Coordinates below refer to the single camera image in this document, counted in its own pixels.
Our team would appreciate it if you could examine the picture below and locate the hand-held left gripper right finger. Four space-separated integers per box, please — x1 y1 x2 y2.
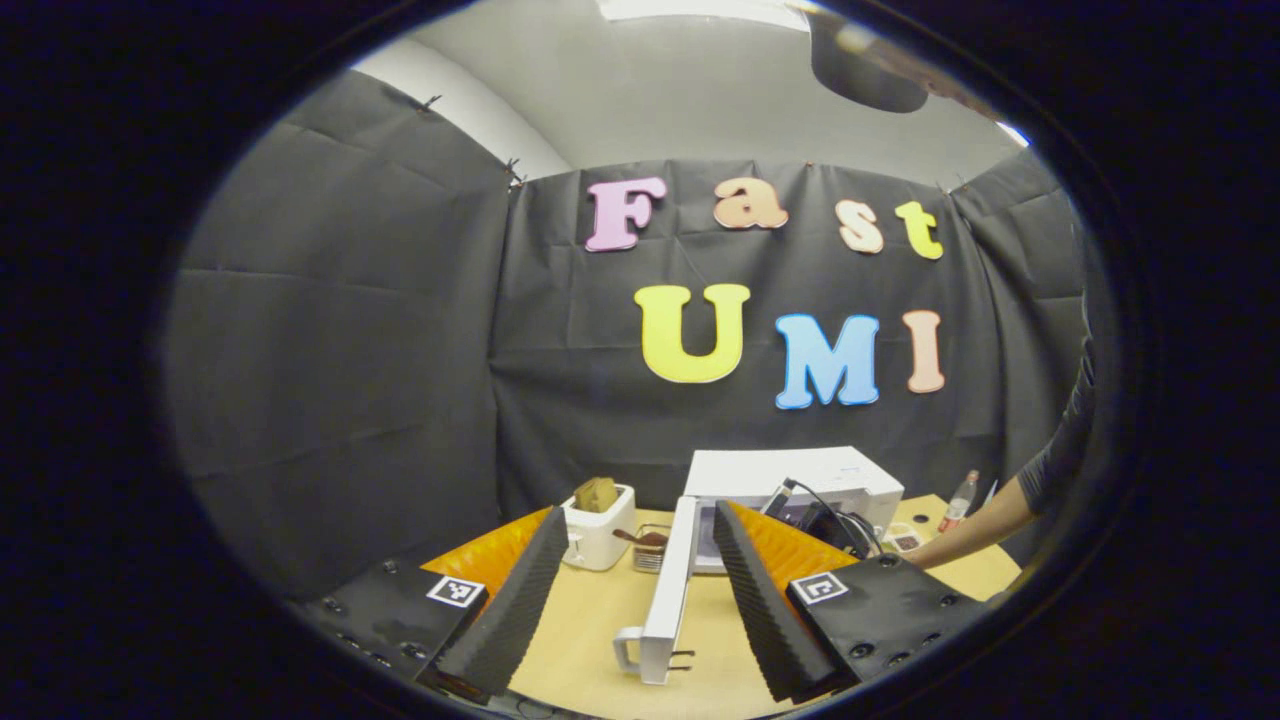
712 500 991 704

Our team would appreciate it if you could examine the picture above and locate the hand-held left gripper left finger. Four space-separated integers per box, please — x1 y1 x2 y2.
290 507 569 698

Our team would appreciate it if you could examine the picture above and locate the white microwave oven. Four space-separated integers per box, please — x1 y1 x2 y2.
612 447 906 686

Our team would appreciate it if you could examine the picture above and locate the white toaster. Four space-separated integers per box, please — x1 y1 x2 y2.
560 482 637 573

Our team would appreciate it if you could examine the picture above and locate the clear plastic bottle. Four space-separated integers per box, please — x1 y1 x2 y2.
940 470 981 534

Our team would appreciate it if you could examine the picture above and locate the black backdrop cloth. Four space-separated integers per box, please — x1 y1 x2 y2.
165 70 1096 601

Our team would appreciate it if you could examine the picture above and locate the dark rounded object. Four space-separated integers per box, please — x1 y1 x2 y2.
808 10 931 113

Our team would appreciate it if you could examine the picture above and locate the large ceiling light panel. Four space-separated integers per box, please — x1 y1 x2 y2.
600 0 811 31

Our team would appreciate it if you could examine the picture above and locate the black cable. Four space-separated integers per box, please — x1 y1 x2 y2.
790 480 886 553

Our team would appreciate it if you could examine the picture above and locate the metal wire basket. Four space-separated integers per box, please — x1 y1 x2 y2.
632 523 673 574

